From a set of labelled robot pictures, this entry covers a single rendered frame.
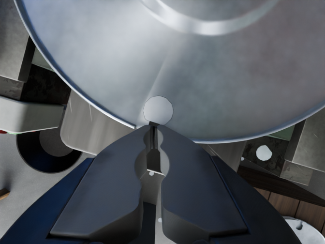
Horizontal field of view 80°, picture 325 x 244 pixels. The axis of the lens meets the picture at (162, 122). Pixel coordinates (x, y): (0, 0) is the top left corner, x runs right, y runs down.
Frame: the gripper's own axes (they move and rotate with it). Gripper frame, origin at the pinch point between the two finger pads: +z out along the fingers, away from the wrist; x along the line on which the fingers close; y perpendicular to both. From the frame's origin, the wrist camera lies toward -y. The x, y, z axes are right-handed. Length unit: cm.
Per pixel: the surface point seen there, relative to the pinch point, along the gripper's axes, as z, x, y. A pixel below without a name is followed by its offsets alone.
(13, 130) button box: 15.1, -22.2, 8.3
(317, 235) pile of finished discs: 24, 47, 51
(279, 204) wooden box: 30, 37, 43
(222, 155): 0.7, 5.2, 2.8
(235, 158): 0.6, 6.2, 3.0
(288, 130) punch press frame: 13.2, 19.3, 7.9
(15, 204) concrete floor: 55, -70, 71
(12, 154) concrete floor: 65, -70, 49
